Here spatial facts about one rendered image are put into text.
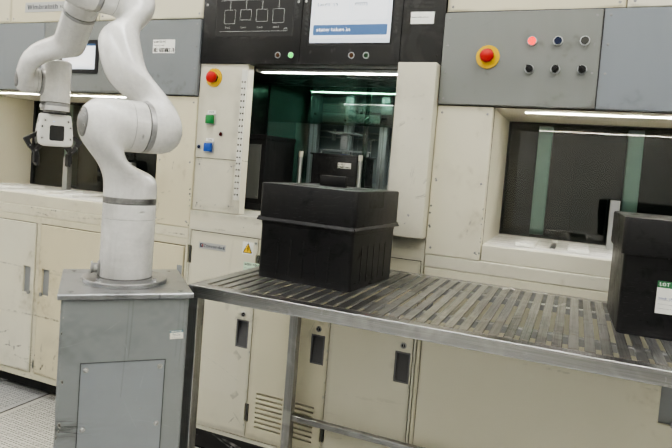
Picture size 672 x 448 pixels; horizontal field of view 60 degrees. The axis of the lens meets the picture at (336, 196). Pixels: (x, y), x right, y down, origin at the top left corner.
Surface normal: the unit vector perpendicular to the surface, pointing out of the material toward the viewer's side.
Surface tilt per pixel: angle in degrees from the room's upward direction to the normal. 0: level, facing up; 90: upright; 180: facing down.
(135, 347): 90
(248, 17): 90
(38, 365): 90
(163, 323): 90
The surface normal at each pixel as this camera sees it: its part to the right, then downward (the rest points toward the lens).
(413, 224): -0.38, 0.02
